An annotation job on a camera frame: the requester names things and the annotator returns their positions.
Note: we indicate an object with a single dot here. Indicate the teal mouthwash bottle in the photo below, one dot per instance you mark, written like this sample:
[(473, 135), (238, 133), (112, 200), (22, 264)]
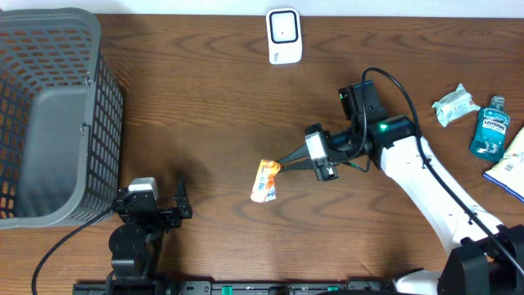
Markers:
[(492, 124)]

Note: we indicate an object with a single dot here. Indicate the black mounting rail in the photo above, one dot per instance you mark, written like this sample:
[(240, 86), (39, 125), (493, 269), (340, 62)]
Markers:
[(229, 288)]

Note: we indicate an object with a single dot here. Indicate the orange small box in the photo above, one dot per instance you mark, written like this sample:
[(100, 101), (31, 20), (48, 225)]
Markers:
[(264, 186)]

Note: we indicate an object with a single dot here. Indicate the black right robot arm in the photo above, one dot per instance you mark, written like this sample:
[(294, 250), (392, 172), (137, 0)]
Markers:
[(484, 255)]

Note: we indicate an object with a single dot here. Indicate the cream snack bag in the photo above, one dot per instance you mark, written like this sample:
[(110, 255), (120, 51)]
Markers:
[(508, 172)]

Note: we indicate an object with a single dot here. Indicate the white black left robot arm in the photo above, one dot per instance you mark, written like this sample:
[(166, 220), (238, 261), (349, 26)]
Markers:
[(136, 245)]

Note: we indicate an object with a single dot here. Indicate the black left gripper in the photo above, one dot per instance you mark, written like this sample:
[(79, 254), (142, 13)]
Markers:
[(183, 208)]

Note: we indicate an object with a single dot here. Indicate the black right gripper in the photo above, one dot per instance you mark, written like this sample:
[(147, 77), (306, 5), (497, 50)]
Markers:
[(322, 167)]

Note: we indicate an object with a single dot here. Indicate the light green tissue pack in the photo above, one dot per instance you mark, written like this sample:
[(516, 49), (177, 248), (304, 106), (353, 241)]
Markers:
[(454, 105)]

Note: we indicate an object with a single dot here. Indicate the grey plastic basket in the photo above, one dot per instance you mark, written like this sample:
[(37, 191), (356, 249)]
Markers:
[(61, 119)]

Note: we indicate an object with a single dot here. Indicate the white barcode scanner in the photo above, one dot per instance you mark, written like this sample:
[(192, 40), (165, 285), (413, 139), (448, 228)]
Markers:
[(284, 36)]

